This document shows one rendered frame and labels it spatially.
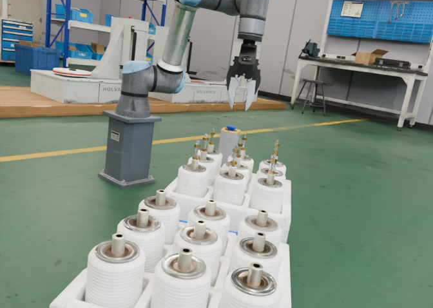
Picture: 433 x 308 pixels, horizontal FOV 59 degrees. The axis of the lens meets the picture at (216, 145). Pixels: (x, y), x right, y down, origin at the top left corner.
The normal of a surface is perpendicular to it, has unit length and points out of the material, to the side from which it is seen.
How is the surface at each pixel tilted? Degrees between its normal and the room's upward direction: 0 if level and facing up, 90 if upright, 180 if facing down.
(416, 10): 90
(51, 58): 92
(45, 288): 0
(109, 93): 90
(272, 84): 90
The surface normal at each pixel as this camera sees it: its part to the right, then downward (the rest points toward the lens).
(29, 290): 0.14, -0.96
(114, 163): -0.64, 0.09
